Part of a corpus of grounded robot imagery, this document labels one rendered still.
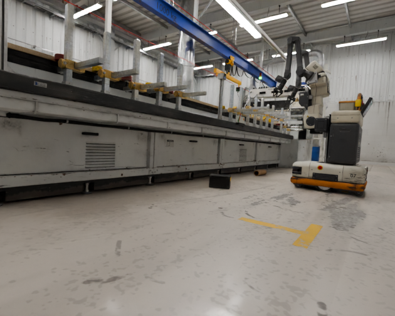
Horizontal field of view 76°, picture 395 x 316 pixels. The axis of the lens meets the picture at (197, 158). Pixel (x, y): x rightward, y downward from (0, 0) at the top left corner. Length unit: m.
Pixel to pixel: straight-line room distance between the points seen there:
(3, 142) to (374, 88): 11.75
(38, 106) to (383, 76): 11.73
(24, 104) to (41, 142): 0.35
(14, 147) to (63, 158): 0.29
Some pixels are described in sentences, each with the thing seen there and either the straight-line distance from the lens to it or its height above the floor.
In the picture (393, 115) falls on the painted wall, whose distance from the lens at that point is 11.98.
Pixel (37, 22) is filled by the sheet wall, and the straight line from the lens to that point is 9.92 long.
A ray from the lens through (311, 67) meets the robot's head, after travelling 3.19.
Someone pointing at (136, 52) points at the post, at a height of 1.04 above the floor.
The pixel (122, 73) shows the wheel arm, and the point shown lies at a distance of 1.76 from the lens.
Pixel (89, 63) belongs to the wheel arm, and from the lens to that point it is 1.58.
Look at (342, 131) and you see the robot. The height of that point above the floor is 0.61.
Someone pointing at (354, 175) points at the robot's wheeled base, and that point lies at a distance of 2.79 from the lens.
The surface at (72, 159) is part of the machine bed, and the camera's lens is 1.96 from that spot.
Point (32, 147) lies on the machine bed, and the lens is 1.85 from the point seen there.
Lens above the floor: 0.40
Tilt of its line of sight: 3 degrees down
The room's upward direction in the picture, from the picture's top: 3 degrees clockwise
